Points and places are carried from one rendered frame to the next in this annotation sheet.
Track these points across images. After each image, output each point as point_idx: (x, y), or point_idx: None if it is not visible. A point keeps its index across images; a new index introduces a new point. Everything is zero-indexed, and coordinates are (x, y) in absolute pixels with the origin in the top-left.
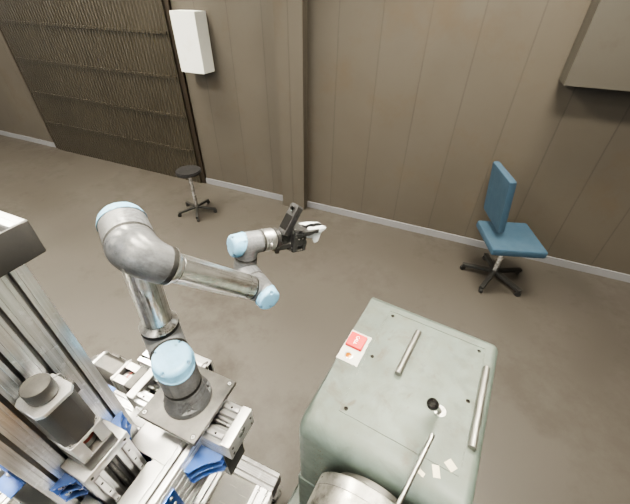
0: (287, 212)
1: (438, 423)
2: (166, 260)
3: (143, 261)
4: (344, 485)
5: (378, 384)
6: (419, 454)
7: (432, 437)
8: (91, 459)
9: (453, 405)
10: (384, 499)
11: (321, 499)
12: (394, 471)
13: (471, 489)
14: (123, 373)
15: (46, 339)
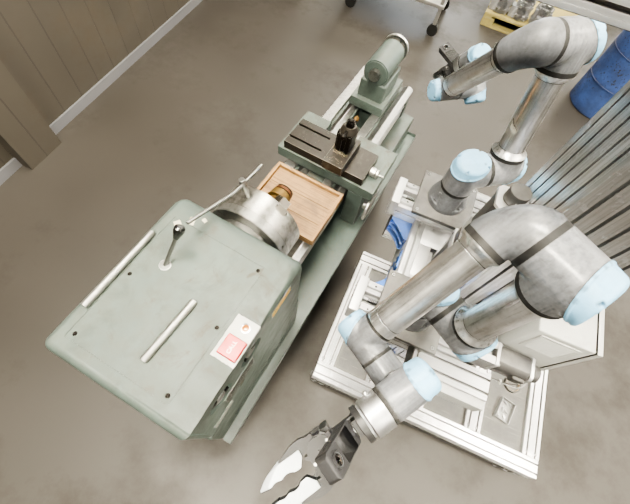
0: (347, 462)
1: (172, 254)
2: (480, 220)
3: (502, 207)
4: (266, 224)
5: (219, 292)
6: (200, 232)
7: (189, 219)
8: (459, 230)
9: (147, 269)
10: (238, 212)
11: (284, 224)
12: (225, 224)
13: (169, 210)
14: (494, 354)
15: None
